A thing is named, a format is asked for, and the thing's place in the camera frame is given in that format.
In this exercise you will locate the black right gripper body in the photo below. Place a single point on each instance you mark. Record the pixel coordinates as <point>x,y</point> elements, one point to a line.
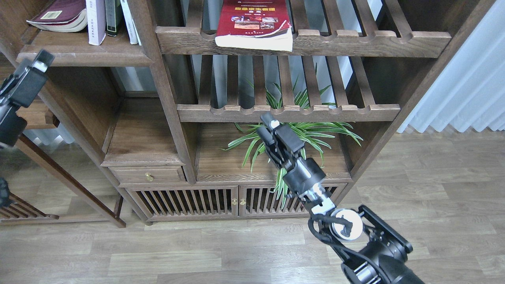
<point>303,177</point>

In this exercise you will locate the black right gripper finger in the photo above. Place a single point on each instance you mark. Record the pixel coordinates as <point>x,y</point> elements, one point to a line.
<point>289,144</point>

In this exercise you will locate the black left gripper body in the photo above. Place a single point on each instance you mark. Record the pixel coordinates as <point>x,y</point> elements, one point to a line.
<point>12,125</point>

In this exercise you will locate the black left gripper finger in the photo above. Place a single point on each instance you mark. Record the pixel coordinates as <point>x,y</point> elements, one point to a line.
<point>22,86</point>

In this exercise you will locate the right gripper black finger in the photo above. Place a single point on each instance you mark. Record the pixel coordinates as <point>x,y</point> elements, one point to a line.
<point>271,147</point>

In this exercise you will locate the maroon book white characters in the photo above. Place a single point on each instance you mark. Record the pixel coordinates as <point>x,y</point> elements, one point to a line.
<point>62,16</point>

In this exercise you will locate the pale lilac book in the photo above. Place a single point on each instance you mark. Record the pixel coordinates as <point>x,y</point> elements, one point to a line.
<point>96,21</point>

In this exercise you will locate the red cover book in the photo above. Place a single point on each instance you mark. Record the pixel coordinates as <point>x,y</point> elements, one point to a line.
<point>255,25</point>

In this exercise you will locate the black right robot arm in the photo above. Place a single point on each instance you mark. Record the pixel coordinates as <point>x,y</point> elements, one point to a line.
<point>372,252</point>

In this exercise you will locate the green spider plant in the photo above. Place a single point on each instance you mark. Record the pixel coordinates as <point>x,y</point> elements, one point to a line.
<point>309,132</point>

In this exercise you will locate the wooden side rack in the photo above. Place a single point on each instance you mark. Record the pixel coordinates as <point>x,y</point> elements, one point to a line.
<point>15,210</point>

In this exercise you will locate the dark wooden bookshelf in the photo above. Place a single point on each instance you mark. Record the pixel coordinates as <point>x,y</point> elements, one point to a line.
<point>167,106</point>

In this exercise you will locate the green spine book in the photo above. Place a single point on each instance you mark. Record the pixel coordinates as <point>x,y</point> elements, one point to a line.
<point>113,17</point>

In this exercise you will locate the white thin book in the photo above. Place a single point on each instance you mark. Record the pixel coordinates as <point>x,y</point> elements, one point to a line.
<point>131,28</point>

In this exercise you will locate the brass drawer knob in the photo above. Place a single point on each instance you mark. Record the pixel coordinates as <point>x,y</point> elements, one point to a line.
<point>149,177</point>

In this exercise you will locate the white pleated curtain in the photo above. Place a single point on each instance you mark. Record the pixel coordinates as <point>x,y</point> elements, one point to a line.
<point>470,91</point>

